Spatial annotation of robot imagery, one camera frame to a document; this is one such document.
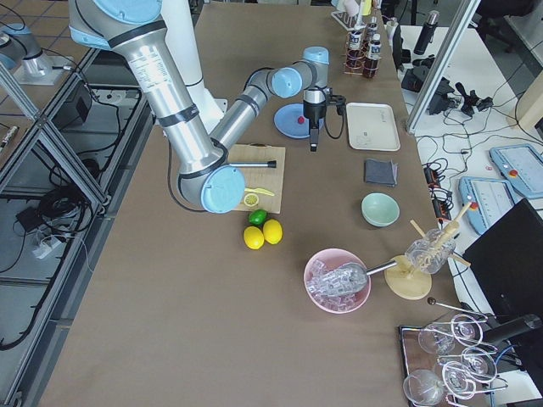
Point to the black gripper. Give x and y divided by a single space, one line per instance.
314 114

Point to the blue round plate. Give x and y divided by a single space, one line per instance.
286 121

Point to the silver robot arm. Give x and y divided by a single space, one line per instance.
156 38
21 52

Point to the steel muddler black tip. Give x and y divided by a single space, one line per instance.
263 164

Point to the cream rabbit tray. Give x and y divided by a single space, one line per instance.
372 127

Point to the wooden cutting board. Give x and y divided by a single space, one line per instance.
270 179

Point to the dark grey folded cloth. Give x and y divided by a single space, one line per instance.
380 172

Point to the yellow plastic knife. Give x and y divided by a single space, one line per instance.
260 190

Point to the dark drink bottle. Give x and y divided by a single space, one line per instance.
373 56
354 48
372 28

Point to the green bowl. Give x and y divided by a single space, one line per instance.
379 209

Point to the green lime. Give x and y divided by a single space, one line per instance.
258 217

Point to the yellow lemon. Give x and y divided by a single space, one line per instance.
253 237
272 231

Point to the white cup rack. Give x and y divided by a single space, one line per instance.
351 14

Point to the pink bowl with ice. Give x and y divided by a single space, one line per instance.
318 266

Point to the metal ice scoop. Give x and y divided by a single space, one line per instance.
350 278

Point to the black thermos bottle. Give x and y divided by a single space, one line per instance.
427 32

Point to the glass mug on stand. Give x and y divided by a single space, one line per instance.
430 253

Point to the wooden cup tree stand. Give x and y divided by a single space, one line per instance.
410 283

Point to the blue teach pendant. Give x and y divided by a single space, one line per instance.
490 198
521 165

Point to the black monitor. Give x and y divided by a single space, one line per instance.
507 262

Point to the wine glass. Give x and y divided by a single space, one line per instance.
436 338
424 388
479 364
466 330

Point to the copper wire bottle rack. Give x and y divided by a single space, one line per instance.
362 52

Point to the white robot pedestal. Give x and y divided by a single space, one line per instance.
181 42

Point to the aluminium frame post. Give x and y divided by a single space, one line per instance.
453 36

